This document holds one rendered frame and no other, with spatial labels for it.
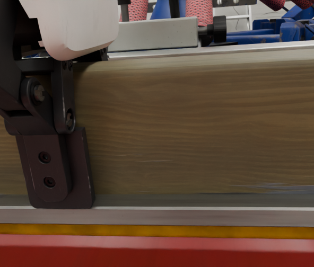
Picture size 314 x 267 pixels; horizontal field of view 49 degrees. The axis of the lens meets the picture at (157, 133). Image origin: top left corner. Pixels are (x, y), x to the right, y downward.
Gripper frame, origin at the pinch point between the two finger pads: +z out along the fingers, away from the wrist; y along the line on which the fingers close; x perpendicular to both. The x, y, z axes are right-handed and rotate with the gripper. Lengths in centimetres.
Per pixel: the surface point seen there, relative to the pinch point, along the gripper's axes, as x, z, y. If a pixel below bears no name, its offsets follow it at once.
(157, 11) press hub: -5, -8, -80
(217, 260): 7.4, 5.9, 1.4
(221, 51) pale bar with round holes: 8.9, -2.5, -22.1
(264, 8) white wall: 76, -6, -413
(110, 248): 1.4, 5.9, 0.7
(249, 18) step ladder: 56, 3, -386
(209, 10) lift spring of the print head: 8.1, -7.0, -48.8
